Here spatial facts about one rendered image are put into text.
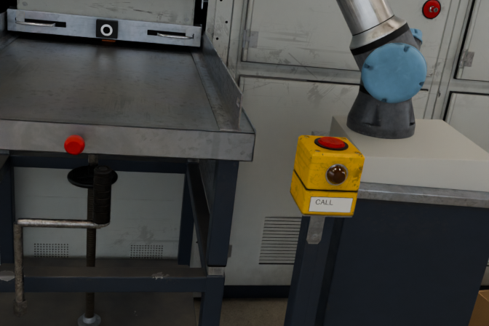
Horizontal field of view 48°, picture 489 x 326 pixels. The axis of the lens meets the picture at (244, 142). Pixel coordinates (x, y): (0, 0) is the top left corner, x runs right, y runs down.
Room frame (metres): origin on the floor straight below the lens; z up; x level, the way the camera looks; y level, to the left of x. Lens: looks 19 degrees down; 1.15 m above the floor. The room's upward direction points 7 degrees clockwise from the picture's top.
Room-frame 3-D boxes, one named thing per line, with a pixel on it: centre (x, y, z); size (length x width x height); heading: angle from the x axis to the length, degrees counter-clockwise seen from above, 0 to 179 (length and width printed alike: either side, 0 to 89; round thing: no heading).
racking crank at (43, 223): (0.84, 0.30, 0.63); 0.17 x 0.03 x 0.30; 101
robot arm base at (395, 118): (1.19, -0.30, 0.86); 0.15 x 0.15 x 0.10
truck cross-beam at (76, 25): (1.59, 0.44, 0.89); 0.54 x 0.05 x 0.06; 102
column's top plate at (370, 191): (1.15, -0.35, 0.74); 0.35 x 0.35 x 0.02; 7
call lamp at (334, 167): (0.71, -0.14, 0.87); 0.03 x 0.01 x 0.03; 102
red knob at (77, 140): (0.84, 0.28, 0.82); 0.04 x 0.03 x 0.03; 12
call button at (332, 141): (0.76, -0.13, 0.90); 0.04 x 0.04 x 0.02
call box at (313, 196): (0.76, -0.13, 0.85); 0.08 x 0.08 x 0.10; 12
